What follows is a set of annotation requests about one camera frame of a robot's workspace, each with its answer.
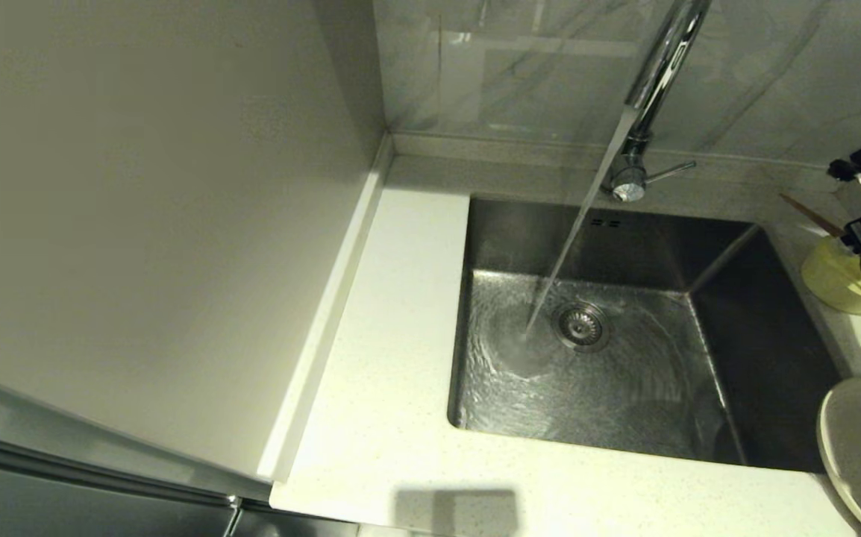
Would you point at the wooden chopstick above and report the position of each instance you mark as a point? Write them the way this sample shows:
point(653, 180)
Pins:
point(811, 212)
point(815, 221)

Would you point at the yellow plastic bowl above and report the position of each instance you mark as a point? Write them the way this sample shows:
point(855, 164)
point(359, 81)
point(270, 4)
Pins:
point(837, 287)

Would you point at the stainless steel sink basin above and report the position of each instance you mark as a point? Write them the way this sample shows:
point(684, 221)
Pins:
point(774, 373)

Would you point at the round metal drain strainer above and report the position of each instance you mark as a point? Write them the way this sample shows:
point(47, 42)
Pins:
point(582, 326)

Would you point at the grey cabinet side panel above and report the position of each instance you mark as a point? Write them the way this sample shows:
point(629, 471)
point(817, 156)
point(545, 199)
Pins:
point(139, 224)

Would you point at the chrome kitchen faucet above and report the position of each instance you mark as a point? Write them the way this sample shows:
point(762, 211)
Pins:
point(665, 60)

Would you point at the stainless steel appliance front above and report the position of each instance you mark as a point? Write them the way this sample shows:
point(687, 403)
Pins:
point(65, 507)

